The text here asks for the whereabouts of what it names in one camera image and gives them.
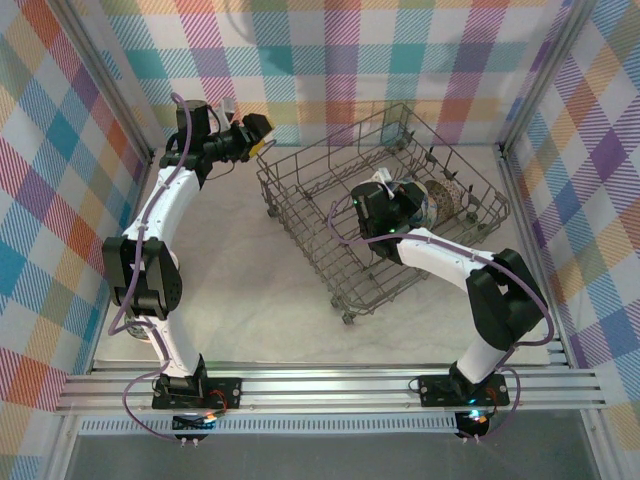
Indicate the teal plastic rack insert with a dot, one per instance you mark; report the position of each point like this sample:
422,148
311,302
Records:
394,127

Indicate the small electronics board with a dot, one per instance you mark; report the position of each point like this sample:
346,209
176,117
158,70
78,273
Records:
475,420
195,422

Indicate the aluminium side rail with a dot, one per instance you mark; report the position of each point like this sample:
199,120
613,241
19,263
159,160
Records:
550,310

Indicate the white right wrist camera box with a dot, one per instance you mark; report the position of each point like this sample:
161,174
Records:
382,180

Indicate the long aluminium mounting rail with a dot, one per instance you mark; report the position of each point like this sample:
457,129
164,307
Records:
325,390

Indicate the brown geometric patterned bowl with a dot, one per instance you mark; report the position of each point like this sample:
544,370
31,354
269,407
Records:
447,200

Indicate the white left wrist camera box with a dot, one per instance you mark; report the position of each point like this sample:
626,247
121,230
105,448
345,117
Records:
227,111

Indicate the aluminium frame post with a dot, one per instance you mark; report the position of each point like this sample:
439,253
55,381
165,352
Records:
112,90
546,75

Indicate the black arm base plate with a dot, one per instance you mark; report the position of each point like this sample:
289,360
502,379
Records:
230,392
435,390

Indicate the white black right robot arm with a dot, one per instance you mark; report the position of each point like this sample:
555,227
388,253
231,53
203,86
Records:
440,255

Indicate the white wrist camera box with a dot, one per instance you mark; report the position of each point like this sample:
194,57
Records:
227,111
382,180

